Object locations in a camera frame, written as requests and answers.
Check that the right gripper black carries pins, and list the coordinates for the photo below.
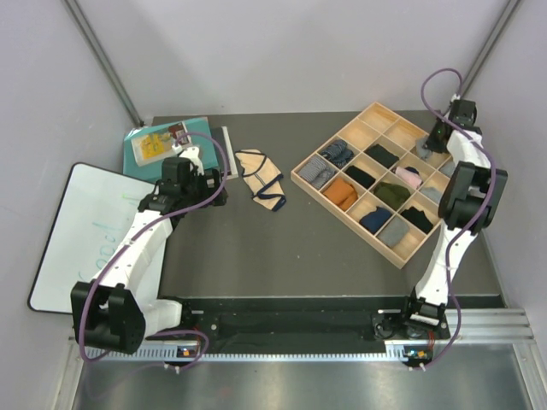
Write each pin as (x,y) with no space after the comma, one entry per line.
(430,143)

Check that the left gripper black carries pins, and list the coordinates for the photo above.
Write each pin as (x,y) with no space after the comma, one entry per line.
(202,180)

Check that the beige underwear navy trim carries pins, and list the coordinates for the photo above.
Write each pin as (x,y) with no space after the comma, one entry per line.
(263,178)

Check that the grey underwear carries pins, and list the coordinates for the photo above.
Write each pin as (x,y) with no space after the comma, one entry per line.
(422,150)

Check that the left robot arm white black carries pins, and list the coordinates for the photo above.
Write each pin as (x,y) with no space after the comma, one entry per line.
(106,310)

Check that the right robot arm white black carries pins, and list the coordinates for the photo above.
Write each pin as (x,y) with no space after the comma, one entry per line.
(467,206)

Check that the grey rolled garment right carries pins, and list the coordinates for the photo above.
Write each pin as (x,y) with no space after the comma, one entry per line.
(448,169)

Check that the dark grey book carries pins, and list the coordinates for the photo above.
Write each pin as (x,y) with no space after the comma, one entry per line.
(221,136)

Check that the pink rolled garment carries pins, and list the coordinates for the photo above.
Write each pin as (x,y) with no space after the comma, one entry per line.
(412,179)

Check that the grey rolled garment middle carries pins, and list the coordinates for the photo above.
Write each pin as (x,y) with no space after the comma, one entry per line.
(432,193)

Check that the small illustrated paperback book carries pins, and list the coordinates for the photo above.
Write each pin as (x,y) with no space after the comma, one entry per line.
(153,144)

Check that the black rolled garment upper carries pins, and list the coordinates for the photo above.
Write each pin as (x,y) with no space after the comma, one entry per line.
(382,155)

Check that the black rolled garment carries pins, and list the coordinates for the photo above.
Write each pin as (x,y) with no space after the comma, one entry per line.
(418,218)
(382,155)
(360,176)

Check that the striped grey rolled garment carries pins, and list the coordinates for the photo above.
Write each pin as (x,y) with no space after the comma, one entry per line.
(316,172)

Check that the wooden compartment tray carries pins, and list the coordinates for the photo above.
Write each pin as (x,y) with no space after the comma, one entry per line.
(377,124)

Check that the black rolled garment lower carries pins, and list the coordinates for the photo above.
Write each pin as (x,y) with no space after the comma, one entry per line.
(418,218)

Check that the orange rolled garment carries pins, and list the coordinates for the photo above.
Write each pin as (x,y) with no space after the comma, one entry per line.
(341,193)

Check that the black rolled garment middle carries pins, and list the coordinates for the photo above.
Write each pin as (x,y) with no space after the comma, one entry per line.
(360,176)

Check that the navy patterned rolled garment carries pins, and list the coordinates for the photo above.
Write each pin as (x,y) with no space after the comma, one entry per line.
(338,153)

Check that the grey rolled garment bottom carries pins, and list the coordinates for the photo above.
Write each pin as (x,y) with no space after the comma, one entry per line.
(393,233)

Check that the navy blue rolled garment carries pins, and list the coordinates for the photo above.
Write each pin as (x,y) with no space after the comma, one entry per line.
(374,220)

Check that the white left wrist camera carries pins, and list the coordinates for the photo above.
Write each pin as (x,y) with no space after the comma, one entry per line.
(192,153)

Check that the whiteboard black frame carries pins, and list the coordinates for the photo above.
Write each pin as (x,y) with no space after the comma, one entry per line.
(95,213)

